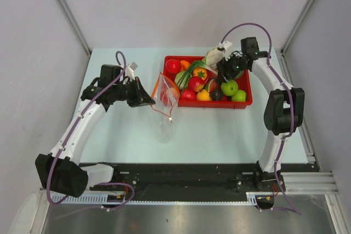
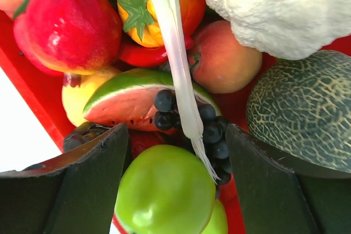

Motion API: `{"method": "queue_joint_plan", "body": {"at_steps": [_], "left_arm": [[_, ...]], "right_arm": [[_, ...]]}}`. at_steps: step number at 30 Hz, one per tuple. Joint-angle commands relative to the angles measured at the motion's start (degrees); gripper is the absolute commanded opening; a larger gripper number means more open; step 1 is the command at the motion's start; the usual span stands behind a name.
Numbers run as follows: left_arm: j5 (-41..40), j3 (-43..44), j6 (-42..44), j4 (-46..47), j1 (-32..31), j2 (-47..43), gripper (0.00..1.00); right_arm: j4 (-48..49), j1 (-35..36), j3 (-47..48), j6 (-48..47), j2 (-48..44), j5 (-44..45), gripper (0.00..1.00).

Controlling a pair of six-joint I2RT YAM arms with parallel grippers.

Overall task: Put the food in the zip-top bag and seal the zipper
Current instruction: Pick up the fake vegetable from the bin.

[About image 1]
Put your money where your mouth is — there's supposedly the white cauliflower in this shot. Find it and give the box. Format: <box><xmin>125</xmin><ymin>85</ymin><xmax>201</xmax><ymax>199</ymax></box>
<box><xmin>202</xmin><ymin>47</ymin><xmax>229</xmax><ymax>70</ymax></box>

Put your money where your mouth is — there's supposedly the peach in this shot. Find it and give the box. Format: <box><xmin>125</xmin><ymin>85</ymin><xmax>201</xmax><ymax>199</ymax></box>
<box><xmin>165</xmin><ymin>88</ymin><xmax>180</xmax><ymax>100</ymax></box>

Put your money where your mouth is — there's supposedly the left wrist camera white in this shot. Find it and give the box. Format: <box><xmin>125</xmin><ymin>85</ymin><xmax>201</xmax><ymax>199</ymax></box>
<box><xmin>125</xmin><ymin>62</ymin><xmax>138</xmax><ymax>80</ymax></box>

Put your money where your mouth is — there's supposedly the red apple top left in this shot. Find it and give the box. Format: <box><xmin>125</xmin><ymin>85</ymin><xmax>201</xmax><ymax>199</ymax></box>
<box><xmin>165</xmin><ymin>59</ymin><xmax>182</xmax><ymax>74</ymax></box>

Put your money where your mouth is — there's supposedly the clear zip top bag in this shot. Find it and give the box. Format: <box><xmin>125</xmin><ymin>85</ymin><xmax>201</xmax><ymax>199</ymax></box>
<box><xmin>151</xmin><ymin>72</ymin><xmax>179</xmax><ymax>143</ymax></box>

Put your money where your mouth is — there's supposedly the red apple bottom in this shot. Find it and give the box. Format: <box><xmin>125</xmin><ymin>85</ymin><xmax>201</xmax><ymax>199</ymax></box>
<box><xmin>179</xmin><ymin>89</ymin><xmax>196</xmax><ymax>101</ymax></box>

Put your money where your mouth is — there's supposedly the red apple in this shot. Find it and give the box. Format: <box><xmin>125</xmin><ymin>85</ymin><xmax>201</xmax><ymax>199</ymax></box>
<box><xmin>165</xmin><ymin>59</ymin><xmax>182</xmax><ymax>74</ymax></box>
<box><xmin>179</xmin><ymin>89</ymin><xmax>196</xmax><ymax>101</ymax></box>

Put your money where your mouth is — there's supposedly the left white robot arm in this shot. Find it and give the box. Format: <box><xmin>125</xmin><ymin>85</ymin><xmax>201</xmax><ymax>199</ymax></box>
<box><xmin>35</xmin><ymin>63</ymin><xmax>155</xmax><ymax>197</ymax></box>

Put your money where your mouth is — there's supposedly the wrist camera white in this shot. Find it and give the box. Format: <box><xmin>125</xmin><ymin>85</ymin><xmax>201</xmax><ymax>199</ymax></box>
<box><xmin>218</xmin><ymin>41</ymin><xmax>234</xmax><ymax>60</ymax></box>
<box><xmin>125</xmin><ymin>62</ymin><xmax>138</xmax><ymax>80</ymax></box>

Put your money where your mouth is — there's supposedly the orange fruit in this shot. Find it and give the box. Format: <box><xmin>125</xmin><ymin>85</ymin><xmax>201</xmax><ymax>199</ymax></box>
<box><xmin>180</xmin><ymin>60</ymin><xmax>190</xmax><ymax>71</ymax></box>

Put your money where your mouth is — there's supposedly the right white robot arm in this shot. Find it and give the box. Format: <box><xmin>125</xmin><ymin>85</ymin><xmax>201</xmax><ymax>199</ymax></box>
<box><xmin>217</xmin><ymin>37</ymin><xmax>305</xmax><ymax>191</ymax></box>

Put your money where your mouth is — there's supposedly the red plastic tray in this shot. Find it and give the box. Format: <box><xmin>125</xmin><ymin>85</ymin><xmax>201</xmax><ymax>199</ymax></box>
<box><xmin>163</xmin><ymin>55</ymin><xmax>253</xmax><ymax>109</ymax></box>

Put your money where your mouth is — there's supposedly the dark purple fruit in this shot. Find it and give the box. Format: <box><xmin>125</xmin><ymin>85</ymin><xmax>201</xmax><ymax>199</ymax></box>
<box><xmin>210</xmin><ymin>89</ymin><xmax>224</xmax><ymax>101</ymax></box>

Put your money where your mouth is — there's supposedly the green melon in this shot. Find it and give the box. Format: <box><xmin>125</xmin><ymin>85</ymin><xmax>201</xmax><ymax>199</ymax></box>
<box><xmin>234</xmin><ymin>71</ymin><xmax>244</xmax><ymax>79</ymax></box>

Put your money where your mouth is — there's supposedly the orange bell pepper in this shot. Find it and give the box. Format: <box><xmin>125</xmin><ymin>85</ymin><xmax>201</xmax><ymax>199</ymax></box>
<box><xmin>193</xmin><ymin>67</ymin><xmax>208</xmax><ymax>81</ymax></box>

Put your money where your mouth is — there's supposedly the green apple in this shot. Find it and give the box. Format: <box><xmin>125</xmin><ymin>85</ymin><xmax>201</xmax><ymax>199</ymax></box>
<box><xmin>220</xmin><ymin>80</ymin><xmax>239</xmax><ymax>96</ymax></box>
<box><xmin>231</xmin><ymin>90</ymin><xmax>247</xmax><ymax>102</ymax></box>

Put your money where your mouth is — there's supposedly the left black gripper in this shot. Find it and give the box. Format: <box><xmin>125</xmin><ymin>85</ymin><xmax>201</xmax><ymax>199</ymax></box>
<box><xmin>112</xmin><ymin>77</ymin><xmax>155</xmax><ymax>107</ymax></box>

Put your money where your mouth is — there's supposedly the green onion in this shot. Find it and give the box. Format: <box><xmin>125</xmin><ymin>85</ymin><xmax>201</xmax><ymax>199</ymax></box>
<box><xmin>186</xmin><ymin>60</ymin><xmax>218</xmax><ymax>83</ymax></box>

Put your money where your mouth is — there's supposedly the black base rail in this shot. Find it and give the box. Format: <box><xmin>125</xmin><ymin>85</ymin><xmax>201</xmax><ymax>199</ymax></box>
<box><xmin>79</xmin><ymin>162</ymin><xmax>286</xmax><ymax>203</ymax></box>

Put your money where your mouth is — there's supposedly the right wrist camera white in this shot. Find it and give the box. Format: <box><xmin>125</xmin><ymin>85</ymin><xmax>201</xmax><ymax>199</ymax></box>
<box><xmin>218</xmin><ymin>41</ymin><xmax>234</xmax><ymax>60</ymax></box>

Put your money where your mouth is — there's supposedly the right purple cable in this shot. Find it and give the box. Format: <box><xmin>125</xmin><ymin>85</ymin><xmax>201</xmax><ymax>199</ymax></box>
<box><xmin>221</xmin><ymin>22</ymin><xmax>302</xmax><ymax>215</ymax></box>

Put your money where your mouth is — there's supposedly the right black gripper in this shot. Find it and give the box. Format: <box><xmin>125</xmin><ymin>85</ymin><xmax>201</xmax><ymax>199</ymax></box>
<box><xmin>216</xmin><ymin>50</ymin><xmax>248</xmax><ymax>83</ymax></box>

